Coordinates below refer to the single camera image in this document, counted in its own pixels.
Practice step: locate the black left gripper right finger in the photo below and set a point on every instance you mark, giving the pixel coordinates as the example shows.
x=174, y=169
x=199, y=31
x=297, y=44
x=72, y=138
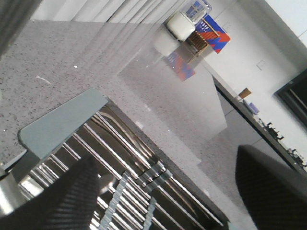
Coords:
x=274, y=195

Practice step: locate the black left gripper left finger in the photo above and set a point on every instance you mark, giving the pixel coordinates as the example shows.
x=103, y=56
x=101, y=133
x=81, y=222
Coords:
x=67, y=204

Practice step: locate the grey metal dish rack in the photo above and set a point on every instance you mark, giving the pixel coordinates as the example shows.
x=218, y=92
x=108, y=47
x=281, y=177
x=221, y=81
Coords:
x=138, y=190

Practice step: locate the wooden slatted rack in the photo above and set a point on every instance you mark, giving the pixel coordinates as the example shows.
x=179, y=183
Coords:
x=199, y=42

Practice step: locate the stainless steel sink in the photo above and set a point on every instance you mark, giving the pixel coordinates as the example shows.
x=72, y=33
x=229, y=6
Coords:
x=11, y=196

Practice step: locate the black side shelf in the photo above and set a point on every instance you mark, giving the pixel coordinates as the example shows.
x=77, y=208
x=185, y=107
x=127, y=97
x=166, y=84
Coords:
x=275, y=145

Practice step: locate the red blue poster box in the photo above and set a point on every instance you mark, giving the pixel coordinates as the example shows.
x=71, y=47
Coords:
x=219, y=43

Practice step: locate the white kitchen appliance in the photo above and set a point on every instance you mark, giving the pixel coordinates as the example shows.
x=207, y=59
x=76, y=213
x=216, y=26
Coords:
x=180, y=26

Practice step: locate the white pleated curtain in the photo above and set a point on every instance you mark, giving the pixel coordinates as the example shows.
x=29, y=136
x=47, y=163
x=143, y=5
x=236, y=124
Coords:
x=15, y=14

